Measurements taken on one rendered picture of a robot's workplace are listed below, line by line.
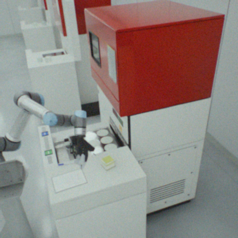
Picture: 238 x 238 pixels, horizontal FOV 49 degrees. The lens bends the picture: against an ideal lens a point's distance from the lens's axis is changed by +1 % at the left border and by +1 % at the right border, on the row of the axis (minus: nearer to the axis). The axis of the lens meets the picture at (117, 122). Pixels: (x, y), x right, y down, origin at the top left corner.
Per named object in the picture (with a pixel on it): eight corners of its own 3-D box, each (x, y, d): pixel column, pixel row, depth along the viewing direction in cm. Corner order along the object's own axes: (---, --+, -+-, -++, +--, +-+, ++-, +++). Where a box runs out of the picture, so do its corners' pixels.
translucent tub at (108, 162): (109, 161, 181) (109, 154, 177) (115, 167, 175) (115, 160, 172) (100, 166, 177) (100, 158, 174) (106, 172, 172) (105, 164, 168)
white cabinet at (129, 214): (110, 180, 297) (105, 121, 253) (145, 259, 220) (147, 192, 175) (55, 197, 281) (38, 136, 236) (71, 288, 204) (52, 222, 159)
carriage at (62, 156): (64, 142, 220) (63, 140, 219) (72, 170, 191) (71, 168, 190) (55, 145, 218) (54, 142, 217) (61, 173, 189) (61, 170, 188)
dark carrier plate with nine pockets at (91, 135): (107, 128, 229) (107, 127, 228) (121, 150, 201) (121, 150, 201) (69, 136, 220) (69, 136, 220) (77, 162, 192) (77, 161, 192)
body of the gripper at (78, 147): (69, 155, 158) (69, 135, 159) (80, 154, 165) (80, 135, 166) (78, 155, 153) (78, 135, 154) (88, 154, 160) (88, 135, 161)
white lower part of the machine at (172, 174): (157, 155, 331) (160, 98, 286) (194, 203, 265) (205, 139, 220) (105, 169, 313) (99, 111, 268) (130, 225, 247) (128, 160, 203)
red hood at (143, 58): (161, 63, 263) (165, -1, 231) (211, 97, 199) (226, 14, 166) (90, 76, 244) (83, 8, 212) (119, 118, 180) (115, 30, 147)
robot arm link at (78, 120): (79, 112, 168) (89, 110, 163) (79, 128, 167) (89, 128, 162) (70, 110, 161) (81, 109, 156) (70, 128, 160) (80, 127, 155)
